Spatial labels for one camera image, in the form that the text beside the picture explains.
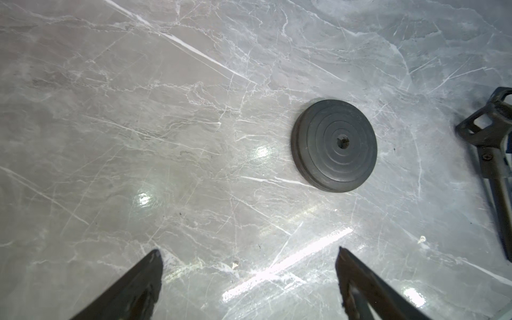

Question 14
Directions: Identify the black round stand base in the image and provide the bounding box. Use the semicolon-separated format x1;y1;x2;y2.
291;99;378;193

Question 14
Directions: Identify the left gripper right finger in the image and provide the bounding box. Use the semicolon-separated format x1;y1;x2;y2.
335;247;429;319

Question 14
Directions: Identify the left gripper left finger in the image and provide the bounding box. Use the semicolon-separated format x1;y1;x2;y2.
73;249;163;319

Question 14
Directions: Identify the black mic clip pole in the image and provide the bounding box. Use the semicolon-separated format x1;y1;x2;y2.
455;87;511;261

